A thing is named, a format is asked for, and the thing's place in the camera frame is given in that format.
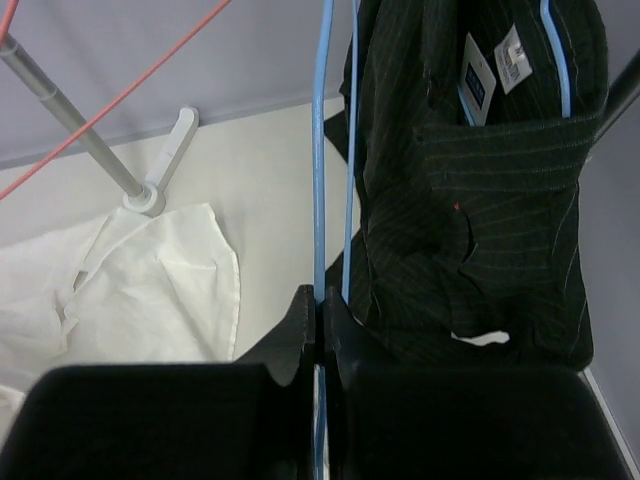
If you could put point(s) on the white shirt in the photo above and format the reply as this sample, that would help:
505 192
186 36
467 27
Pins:
121 288

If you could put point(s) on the metal clothes rack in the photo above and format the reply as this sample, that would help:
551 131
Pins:
82 131

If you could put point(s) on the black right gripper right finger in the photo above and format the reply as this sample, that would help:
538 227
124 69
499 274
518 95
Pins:
388 420

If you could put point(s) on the black pinstripe shirt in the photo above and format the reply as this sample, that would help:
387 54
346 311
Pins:
468 158

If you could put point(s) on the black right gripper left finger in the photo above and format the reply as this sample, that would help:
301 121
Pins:
249 419

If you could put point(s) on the blue wire hanger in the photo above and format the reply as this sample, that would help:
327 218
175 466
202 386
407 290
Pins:
559 57
320 452

